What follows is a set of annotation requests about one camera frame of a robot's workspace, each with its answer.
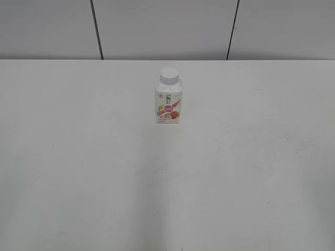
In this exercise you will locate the white strawberry yogurt bottle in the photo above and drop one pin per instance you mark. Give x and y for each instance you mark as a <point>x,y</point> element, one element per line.
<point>168,102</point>

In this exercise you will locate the white ribbed bottle cap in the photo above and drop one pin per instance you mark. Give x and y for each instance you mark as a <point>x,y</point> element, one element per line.
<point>169,76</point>

